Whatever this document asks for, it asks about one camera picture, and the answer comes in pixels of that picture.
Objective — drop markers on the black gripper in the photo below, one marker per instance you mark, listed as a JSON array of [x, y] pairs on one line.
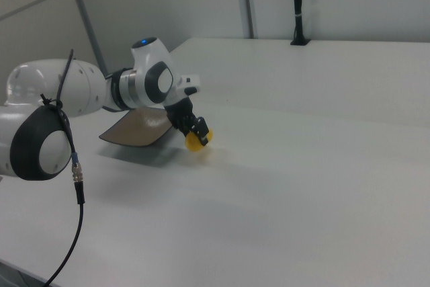
[[181, 114]]

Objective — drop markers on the yellow potato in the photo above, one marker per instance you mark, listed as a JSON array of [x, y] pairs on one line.
[[195, 142]]

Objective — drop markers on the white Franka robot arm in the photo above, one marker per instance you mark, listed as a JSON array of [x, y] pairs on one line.
[[84, 92]]

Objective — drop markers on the square brown ceramic plate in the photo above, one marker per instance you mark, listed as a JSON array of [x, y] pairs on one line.
[[137, 129]]

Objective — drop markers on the grey partition frame post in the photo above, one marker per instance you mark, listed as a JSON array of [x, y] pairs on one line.
[[248, 1], [85, 18]]

